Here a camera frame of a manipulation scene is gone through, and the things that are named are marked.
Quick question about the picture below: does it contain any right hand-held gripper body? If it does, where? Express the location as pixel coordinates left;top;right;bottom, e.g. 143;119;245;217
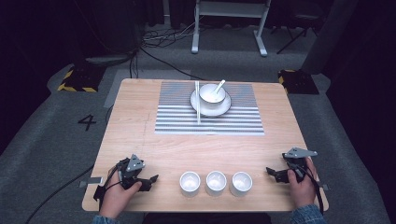
281;147;318;183

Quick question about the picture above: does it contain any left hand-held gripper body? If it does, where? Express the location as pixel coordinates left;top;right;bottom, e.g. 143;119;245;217
116;153;148;190

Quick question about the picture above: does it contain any person's right hand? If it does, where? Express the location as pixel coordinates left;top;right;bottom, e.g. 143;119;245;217
286;156;318;209

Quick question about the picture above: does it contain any person's left hand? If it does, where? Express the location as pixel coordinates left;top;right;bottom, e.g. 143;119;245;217
99;170;143;219

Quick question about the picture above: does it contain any white cup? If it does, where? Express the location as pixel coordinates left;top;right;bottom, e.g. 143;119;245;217
205;170;228;197
179;171;202;198
230;171;254;198

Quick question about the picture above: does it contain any grey striped placemat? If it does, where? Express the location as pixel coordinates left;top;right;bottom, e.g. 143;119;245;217
154;80;266;136

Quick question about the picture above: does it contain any black yellow striped base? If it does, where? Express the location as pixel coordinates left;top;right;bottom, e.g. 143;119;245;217
277;68;320;95
57;64;106;93

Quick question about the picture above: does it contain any white plate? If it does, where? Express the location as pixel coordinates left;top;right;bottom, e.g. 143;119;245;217
190;88;233;119

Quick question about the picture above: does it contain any white chopstick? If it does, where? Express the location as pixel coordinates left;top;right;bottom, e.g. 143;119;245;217
196;80;202;125
194;80;200;125

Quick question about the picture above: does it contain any white bowl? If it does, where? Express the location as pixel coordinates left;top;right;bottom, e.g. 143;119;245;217
198;83;227;112

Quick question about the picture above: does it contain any white spoon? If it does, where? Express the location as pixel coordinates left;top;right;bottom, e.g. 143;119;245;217
211;79;227;95

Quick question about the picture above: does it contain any black tripod stand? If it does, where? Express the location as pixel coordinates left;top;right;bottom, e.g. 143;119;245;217
270;8;319;56

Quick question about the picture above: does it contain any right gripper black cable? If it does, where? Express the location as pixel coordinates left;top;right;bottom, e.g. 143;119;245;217
295;164;325;217

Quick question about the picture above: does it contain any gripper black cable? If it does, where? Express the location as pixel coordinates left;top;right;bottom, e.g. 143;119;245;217
24;160;130;224
295;164;325;217

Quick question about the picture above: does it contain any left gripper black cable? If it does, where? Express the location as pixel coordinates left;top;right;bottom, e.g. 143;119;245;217
24;160;130;224

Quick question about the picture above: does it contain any bundle of floor cables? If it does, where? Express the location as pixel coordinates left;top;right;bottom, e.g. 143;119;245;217
129;20;206;82

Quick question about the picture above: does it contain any white desk frame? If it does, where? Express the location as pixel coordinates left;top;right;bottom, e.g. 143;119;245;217
191;0;272;58

